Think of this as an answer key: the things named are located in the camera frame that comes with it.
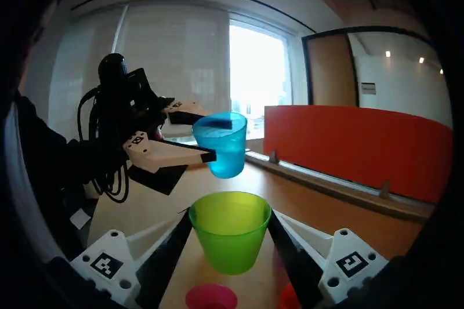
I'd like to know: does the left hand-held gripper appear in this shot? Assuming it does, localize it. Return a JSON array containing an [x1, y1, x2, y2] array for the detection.
[[93, 53, 234, 196]]

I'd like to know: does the blue plastic cup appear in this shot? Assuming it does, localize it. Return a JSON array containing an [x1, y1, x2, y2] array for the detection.
[[192, 111, 248, 179]]

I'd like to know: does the green plastic cup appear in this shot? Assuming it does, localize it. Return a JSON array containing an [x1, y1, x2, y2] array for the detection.
[[188, 191, 273, 276]]

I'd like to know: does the black cable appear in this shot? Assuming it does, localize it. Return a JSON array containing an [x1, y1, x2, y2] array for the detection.
[[77, 86, 131, 204]]

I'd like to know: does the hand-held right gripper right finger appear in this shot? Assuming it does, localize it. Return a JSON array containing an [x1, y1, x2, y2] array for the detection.
[[267, 209, 389, 309]]

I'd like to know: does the red plastic cup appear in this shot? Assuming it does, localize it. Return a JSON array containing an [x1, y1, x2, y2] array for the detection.
[[279, 281, 302, 309]]

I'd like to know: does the red desk screen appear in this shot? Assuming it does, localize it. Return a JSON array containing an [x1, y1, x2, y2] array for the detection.
[[245, 104, 455, 224]]

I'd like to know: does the person's left forearm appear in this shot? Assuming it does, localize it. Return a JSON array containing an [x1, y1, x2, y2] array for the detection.
[[14, 95, 110, 188]]

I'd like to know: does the pink plastic cup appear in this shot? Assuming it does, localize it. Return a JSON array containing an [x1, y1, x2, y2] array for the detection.
[[185, 283, 238, 309]]

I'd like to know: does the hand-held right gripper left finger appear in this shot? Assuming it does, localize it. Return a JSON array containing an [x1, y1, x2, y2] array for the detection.
[[70, 208, 194, 309]]

